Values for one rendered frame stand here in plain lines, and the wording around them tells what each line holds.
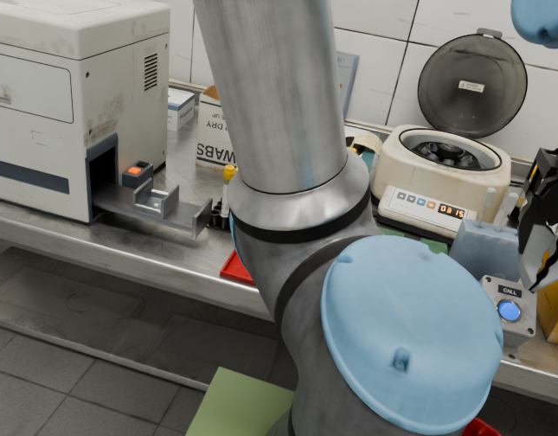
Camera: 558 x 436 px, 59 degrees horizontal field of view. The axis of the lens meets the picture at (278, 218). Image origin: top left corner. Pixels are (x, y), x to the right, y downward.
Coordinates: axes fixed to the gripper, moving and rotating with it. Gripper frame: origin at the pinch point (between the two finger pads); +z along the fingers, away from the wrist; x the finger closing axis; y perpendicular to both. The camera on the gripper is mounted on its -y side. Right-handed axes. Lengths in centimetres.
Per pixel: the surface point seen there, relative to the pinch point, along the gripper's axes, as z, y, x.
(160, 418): 100, 37, 63
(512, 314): 6.5, 2.4, -0.3
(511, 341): 10.6, 2.3, -1.7
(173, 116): 9, 48, 68
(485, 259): 6.8, 15.0, 1.6
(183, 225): 8.8, 5.7, 46.1
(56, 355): 100, 46, 105
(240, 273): 12.6, 3.0, 35.9
